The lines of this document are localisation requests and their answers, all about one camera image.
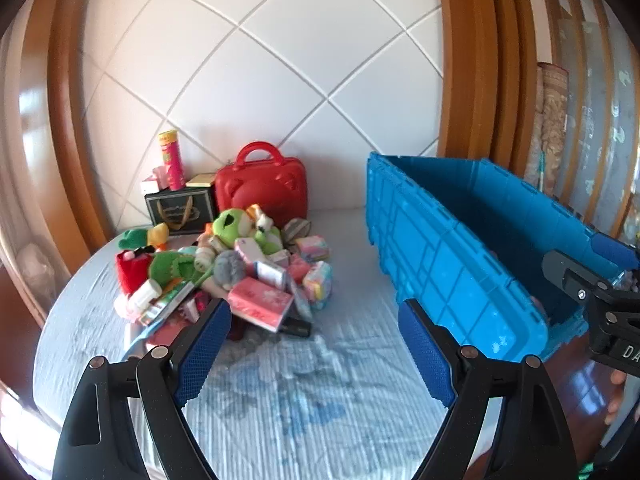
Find pastel sanitary pad pack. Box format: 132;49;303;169
303;261;333;302

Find pink yellow tube can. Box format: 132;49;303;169
158;130;186;191

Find red bear suitcase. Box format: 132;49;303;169
214;141;308;228

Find green yellow duck plush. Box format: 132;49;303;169
118;223;169;250

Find red plush toy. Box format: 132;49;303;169
115;248;153;296

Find green frog plush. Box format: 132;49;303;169
213;204;284;255

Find teal broom handle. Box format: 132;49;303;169
537;151;546;193

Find small pink pad pack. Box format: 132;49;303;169
294;235;330;261

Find white medicine box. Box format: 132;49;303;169
255;261;288;290

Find grey fluffy plush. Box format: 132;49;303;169
213;250;246;290

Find pink tissue pack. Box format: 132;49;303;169
228;278;294;333

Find blue plastic storage crate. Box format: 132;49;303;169
366;153;634;361

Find person right hand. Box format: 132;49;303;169
604;370;627;426

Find black gift bag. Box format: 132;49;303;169
144;188;218;235

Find green crocodile plush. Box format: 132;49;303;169
149;252;204;287

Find rolled patterned carpet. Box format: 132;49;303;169
536;62;568;196

